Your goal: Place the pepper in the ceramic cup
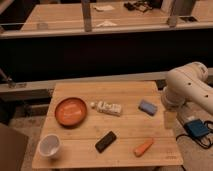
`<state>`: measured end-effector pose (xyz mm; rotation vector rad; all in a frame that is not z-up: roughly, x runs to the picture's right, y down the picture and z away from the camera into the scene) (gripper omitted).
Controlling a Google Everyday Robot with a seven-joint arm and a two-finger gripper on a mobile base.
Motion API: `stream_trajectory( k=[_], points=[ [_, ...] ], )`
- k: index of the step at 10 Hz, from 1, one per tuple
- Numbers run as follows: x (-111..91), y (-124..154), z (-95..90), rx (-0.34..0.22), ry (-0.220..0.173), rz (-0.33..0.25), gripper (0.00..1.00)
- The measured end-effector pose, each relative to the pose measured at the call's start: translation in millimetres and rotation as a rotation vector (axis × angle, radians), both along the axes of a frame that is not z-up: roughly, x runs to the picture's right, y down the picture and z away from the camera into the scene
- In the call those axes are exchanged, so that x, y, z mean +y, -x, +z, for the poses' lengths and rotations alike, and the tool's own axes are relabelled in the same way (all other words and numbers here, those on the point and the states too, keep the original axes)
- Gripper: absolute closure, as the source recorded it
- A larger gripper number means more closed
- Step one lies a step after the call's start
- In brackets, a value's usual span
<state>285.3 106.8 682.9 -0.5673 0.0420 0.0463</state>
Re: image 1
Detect black rectangular block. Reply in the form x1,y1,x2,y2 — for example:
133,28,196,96
95,131,117,153

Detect metal post right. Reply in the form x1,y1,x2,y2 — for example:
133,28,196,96
167,0,190,28

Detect white paper sheet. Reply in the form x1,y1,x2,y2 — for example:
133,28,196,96
93,5,115,12

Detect white paper on bench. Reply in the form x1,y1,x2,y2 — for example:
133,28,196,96
96,20,117,27

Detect metal post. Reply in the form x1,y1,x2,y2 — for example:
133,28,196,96
167,0,190,28
81,0,92,32

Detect dark tools on bench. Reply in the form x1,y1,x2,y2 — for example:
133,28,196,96
123,0,153,13

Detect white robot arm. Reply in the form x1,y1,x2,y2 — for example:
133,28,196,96
161,62,213,129

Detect white tube with label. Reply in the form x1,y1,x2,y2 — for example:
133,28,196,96
90,101,122,116

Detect metal clamp left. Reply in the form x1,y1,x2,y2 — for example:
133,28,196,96
0,68,27,88

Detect white ceramic cup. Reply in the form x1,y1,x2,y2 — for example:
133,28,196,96
38,134,61,159

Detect blue sponge block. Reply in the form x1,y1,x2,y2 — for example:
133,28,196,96
138,100,157,116

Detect metal post left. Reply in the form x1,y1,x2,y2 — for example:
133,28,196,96
81,0,92,32

